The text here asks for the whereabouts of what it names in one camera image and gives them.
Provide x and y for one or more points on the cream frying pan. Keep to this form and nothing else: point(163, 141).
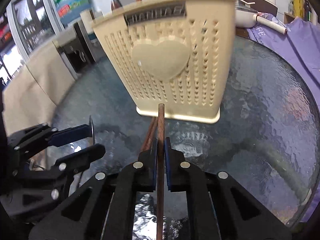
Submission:
point(247, 17)

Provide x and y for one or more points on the round glass table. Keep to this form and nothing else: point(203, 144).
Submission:
point(267, 136)

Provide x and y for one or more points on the cream perforated utensil holder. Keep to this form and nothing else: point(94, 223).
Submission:
point(171, 52)

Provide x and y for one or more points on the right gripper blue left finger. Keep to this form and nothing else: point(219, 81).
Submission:
point(147, 175)

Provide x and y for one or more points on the purple floral cloth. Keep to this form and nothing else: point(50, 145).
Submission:
point(290, 55)

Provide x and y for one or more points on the metal spoon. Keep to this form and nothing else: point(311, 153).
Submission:
point(92, 137)

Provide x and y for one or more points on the water dispenser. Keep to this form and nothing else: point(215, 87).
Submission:
point(77, 48)

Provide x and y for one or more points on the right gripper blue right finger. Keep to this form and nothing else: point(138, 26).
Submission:
point(174, 172)

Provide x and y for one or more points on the brown white rice cooker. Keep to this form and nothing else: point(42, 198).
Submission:
point(267, 6)

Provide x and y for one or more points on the yellow foil roll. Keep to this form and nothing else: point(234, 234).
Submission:
point(298, 8)

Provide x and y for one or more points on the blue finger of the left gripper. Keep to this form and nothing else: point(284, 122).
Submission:
point(66, 136)
point(81, 160)

